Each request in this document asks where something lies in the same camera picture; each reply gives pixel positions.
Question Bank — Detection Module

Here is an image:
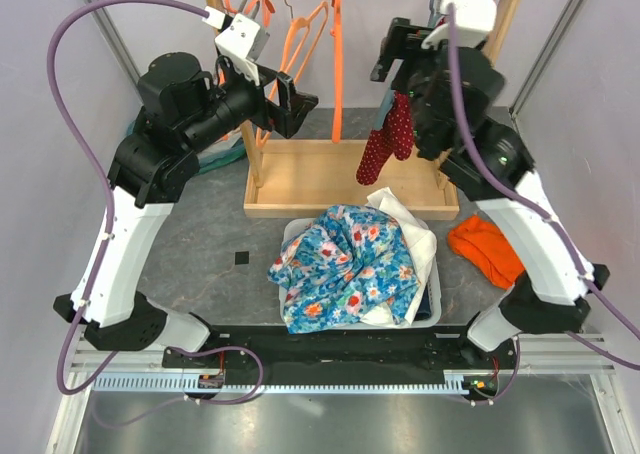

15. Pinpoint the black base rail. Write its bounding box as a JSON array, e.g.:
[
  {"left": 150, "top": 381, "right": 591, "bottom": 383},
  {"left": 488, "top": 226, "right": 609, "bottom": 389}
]
[{"left": 162, "top": 323, "right": 519, "bottom": 390}]

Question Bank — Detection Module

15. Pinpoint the blue-grey plastic hanger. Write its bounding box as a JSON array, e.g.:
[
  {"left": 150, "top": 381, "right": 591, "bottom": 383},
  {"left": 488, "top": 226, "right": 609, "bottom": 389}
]
[{"left": 372, "top": 0, "right": 441, "bottom": 131}]

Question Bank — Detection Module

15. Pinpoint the orange floral garment hanger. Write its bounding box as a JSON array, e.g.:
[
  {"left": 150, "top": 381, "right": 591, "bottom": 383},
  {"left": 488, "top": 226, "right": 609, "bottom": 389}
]
[{"left": 331, "top": 0, "right": 344, "bottom": 144}]

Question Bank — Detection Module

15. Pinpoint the white plastic laundry basket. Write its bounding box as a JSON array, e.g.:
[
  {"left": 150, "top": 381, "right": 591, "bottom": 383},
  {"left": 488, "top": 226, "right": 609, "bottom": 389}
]
[{"left": 278, "top": 218, "right": 442, "bottom": 330}]

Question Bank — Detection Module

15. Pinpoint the orange cloth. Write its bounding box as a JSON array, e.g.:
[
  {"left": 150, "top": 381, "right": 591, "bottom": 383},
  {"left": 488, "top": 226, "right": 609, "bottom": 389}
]
[{"left": 447, "top": 215, "right": 525, "bottom": 290}]

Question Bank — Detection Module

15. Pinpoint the small black square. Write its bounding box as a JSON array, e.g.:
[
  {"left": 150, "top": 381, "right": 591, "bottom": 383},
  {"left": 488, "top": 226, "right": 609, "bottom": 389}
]
[{"left": 234, "top": 251, "right": 250, "bottom": 265}]

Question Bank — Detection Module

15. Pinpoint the red dotted garment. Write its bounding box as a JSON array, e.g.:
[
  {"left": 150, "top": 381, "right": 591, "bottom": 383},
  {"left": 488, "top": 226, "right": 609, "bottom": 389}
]
[{"left": 356, "top": 91, "right": 414, "bottom": 185}]

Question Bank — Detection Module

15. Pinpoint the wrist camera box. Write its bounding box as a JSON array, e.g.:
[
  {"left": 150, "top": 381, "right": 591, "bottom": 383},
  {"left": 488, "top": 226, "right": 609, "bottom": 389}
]
[
  {"left": 203, "top": 6, "right": 269, "bottom": 86},
  {"left": 421, "top": 0, "right": 497, "bottom": 50}
]

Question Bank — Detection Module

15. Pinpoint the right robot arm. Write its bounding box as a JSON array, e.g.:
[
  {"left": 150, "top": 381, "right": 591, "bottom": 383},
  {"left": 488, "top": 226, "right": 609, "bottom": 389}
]
[{"left": 370, "top": 17, "right": 610, "bottom": 368}]

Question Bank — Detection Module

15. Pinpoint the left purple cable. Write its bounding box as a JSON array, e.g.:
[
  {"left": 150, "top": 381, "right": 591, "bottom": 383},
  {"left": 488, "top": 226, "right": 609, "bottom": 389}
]
[{"left": 46, "top": 0, "right": 224, "bottom": 428}]

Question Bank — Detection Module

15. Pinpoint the teal plastic basket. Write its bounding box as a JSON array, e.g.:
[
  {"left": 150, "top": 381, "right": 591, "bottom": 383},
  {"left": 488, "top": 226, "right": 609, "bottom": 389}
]
[{"left": 114, "top": 121, "right": 246, "bottom": 178}]

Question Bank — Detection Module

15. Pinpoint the blue floral garment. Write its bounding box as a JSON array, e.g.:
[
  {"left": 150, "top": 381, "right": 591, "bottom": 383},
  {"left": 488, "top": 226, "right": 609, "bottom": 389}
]
[{"left": 267, "top": 204, "right": 423, "bottom": 334}]

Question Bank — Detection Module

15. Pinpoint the orange plastic hanger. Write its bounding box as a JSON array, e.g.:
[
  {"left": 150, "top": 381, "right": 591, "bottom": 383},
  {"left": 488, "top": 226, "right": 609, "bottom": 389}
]
[{"left": 223, "top": 0, "right": 275, "bottom": 150}]

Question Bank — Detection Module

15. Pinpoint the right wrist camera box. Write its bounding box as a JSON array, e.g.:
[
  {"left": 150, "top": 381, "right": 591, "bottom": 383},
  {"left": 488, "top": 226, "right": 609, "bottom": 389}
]
[{"left": 421, "top": 0, "right": 497, "bottom": 50}]

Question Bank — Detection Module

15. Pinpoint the wooden clothes rack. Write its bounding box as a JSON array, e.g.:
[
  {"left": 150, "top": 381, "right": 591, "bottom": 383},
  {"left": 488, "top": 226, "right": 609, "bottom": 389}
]
[{"left": 206, "top": 0, "right": 520, "bottom": 220}]

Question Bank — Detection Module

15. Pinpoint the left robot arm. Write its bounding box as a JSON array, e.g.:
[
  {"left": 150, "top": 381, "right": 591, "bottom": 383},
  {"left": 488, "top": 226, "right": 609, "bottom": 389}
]
[{"left": 53, "top": 52, "right": 318, "bottom": 367}]

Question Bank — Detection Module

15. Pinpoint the white garment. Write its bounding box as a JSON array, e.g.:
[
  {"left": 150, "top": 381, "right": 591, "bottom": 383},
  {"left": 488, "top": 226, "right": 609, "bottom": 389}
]
[{"left": 361, "top": 187, "right": 437, "bottom": 328}]

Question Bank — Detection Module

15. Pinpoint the purple cable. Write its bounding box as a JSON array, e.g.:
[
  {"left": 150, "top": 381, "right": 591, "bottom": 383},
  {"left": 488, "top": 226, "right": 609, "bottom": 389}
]
[
  {"left": 46, "top": 0, "right": 224, "bottom": 428},
  {"left": 446, "top": 1, "right": 640, "bottom": 371}
]

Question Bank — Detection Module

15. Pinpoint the blue denim skirt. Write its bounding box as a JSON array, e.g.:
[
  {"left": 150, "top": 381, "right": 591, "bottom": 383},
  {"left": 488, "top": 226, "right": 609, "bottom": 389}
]
[{"left": 414, "top": 286, "right": 432, "bottom": 321}]

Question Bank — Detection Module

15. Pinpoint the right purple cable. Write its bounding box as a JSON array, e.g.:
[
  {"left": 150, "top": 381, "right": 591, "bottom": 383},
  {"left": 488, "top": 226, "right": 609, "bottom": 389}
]
[{"left": 446, "top": 1, "right": 640, "bottom": 371}]

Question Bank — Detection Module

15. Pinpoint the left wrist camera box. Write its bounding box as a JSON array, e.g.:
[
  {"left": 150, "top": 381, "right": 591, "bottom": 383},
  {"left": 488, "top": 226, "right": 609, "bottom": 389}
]
[{"left": 203, "top": 6, "right": 269, "bottom": 86}]

